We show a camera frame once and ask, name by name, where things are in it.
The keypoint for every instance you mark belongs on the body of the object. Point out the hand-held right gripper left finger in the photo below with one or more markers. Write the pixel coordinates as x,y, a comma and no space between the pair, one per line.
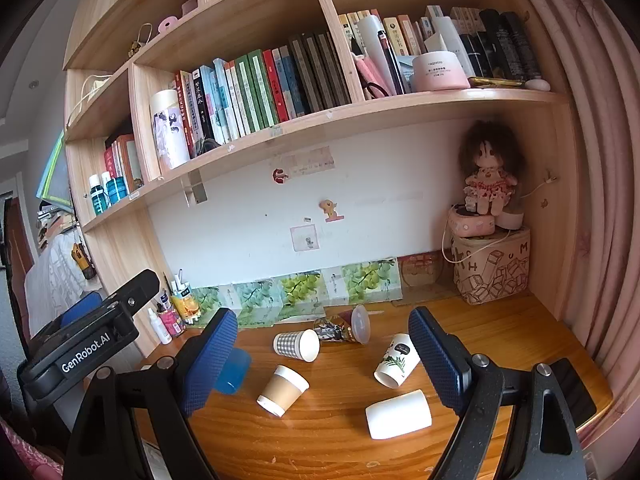
210,360

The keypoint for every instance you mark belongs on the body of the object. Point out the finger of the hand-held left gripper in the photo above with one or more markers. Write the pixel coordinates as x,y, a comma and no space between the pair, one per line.
82,307
137,287

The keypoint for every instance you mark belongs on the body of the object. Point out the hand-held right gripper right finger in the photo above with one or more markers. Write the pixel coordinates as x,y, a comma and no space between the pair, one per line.
440,360

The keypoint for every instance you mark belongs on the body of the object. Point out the blue plastic cup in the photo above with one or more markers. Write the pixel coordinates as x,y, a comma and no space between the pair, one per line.
237,370

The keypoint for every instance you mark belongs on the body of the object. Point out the white cup with plant print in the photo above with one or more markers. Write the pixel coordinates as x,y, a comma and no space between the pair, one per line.
397,360

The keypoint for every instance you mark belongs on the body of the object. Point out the plain white cup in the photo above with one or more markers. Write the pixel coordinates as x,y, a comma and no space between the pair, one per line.
398,414

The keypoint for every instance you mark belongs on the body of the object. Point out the brown paper cup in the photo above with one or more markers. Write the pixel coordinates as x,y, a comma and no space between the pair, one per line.
282,391

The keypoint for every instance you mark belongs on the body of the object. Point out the checked paper cup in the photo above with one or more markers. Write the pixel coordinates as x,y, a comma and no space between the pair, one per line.
295,344

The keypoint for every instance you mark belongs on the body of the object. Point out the dark printed cup with lid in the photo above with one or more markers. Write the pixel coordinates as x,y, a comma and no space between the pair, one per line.
345,331

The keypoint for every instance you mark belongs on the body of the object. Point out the white spray bottle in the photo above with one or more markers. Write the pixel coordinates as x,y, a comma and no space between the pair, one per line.
160,326

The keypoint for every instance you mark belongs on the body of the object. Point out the orange hanging bag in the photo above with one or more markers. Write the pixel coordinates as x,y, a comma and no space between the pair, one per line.
84,260

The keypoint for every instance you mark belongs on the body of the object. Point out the pink bottle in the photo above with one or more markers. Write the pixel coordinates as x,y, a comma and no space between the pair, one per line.
172,321

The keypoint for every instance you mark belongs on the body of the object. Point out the clear orange printed packet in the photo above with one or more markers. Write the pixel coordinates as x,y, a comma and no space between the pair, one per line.
421,270

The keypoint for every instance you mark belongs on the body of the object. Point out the printed beige storage box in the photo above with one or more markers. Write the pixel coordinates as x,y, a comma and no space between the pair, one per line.
492,267

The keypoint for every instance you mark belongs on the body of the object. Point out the red books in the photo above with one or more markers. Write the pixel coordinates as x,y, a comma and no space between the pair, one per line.
114,157

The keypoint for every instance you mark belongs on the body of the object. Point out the green framed board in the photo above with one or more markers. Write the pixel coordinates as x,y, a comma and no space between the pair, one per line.
52,175

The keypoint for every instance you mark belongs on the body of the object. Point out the black phone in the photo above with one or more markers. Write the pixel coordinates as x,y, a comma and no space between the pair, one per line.
575,391

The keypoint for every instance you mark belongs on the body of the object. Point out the pink round music box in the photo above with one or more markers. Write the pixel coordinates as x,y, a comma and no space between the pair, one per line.
472,221

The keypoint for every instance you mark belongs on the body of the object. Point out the white printed cylinder tube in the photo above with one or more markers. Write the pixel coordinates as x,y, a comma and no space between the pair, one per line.
169,130

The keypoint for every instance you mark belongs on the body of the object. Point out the brown-haired rag doll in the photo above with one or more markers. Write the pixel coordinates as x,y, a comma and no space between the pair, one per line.
489,167

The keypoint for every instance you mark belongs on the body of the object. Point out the row of green and dark books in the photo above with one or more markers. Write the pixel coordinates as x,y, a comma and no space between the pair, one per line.
260,95

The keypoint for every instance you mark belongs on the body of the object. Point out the wooden bookshelf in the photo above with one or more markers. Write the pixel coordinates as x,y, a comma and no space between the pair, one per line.
310,110

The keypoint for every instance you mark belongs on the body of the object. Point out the pink curtain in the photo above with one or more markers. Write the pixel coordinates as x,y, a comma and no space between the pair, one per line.
590,160

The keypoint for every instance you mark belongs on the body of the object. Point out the pink tape roll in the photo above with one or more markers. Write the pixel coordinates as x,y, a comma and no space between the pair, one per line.
167,24

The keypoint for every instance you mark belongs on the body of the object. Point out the gold pen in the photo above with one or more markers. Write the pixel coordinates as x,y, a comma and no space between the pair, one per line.
495,81

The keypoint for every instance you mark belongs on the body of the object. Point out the white cream jar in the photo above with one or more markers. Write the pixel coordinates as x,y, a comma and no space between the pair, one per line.
440,72

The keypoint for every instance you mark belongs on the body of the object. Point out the pink oval eraser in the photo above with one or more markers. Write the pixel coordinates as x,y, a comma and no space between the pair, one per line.
537,85

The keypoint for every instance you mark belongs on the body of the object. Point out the white rolled paper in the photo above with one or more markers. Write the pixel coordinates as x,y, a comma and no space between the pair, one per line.
374,50

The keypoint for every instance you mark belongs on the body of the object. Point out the row of beige and black books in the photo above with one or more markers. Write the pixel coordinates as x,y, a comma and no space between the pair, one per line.
440,35

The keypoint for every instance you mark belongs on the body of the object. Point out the metal shelf bracket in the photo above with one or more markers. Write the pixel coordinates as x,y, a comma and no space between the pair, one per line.
196,187

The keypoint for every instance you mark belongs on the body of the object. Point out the brown picture frame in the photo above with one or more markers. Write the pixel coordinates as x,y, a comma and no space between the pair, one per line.
132,160

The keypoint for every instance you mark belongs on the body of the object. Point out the pink square wall sticker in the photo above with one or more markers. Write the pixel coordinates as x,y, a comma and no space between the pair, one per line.
305,238

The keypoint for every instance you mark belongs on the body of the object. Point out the red wall sticker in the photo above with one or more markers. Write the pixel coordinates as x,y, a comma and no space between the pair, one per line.
280,175

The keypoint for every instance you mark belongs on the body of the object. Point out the yellow cartoon wall sticker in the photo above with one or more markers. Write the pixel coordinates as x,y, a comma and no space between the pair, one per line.
331,210

